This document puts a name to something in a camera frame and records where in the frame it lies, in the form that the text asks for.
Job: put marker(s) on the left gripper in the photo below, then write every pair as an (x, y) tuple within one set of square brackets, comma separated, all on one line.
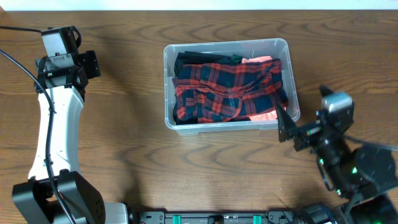
[(88, 63)]

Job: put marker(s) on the coral pink garment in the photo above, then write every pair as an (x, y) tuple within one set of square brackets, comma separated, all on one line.
[(265, 116)]

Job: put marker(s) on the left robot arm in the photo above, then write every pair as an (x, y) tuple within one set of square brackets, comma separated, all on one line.
[(55, 191)]

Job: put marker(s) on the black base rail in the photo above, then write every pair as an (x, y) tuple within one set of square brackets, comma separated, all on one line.
[(267, 217)]

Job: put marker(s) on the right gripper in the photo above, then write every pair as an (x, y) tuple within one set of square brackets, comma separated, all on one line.
[(314, 134)]

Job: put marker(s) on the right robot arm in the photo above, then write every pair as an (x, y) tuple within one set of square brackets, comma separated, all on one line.
[(359, 171)]

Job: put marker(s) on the dark green garment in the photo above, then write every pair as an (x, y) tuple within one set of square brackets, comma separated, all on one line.
[(236, 58)]

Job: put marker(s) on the clear plastic storage bin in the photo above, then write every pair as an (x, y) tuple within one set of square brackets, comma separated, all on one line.
[(275, 48)]

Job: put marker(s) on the red navy plaid shirt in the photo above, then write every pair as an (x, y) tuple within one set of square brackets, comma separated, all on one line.
[(219, 93)]

